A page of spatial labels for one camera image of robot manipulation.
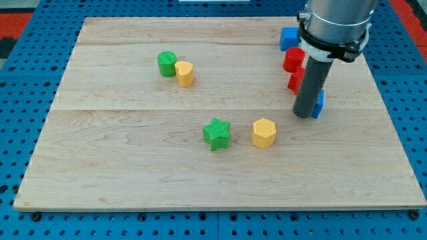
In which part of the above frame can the wooden board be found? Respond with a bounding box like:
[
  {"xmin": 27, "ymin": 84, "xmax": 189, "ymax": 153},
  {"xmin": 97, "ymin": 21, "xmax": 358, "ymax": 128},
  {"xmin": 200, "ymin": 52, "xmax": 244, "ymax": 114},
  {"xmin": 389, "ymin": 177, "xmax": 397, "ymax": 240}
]
[{"xmin": 13, "ymin": 17, "xmax": 426, "ymax": 212}]

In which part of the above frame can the blue cube block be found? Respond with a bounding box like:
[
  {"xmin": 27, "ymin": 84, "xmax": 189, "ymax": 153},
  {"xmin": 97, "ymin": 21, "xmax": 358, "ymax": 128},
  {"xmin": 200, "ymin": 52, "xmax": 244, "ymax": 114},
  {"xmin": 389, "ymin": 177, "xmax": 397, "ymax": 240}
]
[{"xmin": 280, "ymin": 27, "xmax": 300, "ymax": 51}]

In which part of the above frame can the yellow heart block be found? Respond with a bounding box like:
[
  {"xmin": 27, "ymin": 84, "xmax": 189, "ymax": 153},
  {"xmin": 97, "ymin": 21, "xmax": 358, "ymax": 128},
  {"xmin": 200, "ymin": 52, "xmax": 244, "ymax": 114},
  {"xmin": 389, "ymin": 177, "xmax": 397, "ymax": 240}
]
[{"xmin": 175, "ymin": 61, "xmax": 194, "ymax": 88}]

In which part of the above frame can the green star block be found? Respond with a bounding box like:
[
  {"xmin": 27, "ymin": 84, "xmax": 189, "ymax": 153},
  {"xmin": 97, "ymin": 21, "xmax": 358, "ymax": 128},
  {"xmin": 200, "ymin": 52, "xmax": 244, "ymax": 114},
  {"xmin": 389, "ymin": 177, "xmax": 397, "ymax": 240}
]
[{"xmin": 203, "ymin": 117, "xmax": 231, "ymax": 151}]

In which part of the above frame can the green cylinder block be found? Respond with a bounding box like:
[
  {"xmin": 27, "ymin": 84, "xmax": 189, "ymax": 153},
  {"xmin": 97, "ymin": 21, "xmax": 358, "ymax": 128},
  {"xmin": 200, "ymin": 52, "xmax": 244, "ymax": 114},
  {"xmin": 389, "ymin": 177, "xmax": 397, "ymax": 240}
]
[{"xmin": 157, "ymin": 51, "xmax": 177, "ymax": 77}]

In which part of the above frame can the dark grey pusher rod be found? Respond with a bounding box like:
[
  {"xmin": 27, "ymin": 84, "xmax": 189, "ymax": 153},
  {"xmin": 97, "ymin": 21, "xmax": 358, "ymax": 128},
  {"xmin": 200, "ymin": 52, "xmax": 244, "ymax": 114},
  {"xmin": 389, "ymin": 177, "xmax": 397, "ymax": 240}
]
[{"xmin": 293, "ymin": 57, "xmax": 333, "ymax": 118}]

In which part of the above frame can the blue block behind rod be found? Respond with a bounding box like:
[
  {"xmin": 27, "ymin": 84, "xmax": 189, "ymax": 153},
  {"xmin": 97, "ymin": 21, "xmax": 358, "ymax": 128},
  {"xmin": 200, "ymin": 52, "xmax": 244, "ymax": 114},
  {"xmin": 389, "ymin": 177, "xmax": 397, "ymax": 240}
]
[{"xmin": 311, "ymin": 89, "xmax": 325, "ymax": 119}]

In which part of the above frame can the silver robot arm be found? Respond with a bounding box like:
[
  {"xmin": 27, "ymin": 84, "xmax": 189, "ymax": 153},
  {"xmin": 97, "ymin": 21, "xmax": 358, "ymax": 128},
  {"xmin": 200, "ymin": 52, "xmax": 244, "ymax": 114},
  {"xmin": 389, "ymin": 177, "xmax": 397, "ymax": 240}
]
[{"xmin": 297, "ymin": 0, "xmax": 378, "ymax": 63}]

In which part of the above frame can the red angular block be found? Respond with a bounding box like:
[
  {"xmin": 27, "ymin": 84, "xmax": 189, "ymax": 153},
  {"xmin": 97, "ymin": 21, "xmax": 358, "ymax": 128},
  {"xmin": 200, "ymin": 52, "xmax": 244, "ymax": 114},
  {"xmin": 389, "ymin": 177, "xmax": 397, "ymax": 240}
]
[{"xmin": 288, "ymin": 67, "xmax": 305, "ymax": 95}]

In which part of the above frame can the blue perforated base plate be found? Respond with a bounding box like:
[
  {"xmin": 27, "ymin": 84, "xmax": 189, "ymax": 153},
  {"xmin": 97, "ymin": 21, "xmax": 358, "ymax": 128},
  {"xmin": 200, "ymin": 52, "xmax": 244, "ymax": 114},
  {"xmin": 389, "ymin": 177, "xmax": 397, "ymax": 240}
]
[{"xmin": 1, "ymin": 0, "xmax": 426, "ymax": 239}]

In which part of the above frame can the red cylinder block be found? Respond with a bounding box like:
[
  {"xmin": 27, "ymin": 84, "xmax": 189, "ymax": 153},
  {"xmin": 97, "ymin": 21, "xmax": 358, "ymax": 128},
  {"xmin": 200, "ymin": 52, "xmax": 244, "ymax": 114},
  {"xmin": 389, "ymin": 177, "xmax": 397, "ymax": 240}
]
[{"xmin": 282, "ymin": 47, "xmax": 305, "ymax": 73}]

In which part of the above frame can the yellow hexagon block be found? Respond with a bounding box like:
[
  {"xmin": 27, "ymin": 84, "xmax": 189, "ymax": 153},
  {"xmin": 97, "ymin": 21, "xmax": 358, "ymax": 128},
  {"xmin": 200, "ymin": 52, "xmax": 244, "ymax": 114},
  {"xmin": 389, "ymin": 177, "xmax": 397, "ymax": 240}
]
[{"xmin": 252, "ymin": 118, "xmax": 277, "ymax": 149}]

